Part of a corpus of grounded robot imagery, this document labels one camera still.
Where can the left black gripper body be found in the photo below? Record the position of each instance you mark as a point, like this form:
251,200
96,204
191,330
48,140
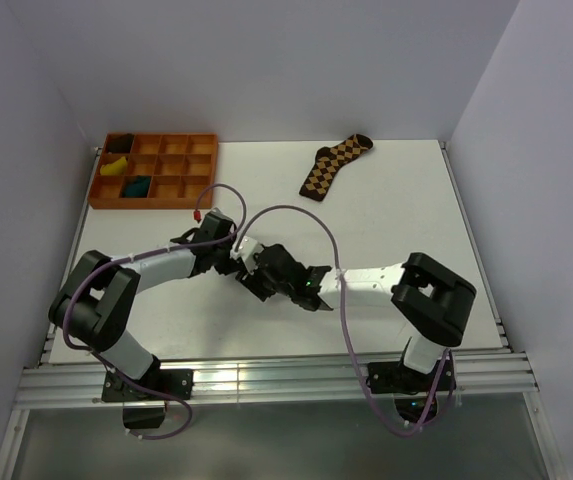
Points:
223,263

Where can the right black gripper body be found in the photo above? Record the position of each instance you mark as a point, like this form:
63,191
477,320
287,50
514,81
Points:
261,285

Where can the green reindeer sock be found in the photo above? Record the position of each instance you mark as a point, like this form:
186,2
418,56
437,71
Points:
137,187

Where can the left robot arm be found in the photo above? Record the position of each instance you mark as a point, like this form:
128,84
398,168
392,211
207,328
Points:
94,304

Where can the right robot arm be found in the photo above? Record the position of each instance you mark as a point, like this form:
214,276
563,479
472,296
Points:
436,301

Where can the orange compartment tray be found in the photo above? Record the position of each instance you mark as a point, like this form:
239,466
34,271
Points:
181,166

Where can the rolled yellow sock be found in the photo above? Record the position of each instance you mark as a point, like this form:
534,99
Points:
115,168

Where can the brown argyle sock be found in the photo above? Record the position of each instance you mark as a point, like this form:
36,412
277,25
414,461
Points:
329,160

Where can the rolled black sock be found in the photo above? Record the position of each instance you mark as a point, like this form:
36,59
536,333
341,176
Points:
119,143

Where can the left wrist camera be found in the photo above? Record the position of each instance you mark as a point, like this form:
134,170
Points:
199,216

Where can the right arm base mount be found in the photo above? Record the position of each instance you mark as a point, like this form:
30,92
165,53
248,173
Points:
395,378

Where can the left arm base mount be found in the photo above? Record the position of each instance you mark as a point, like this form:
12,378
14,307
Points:
145,403

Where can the aluminium front rail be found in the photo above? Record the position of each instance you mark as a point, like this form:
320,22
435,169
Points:
321,378

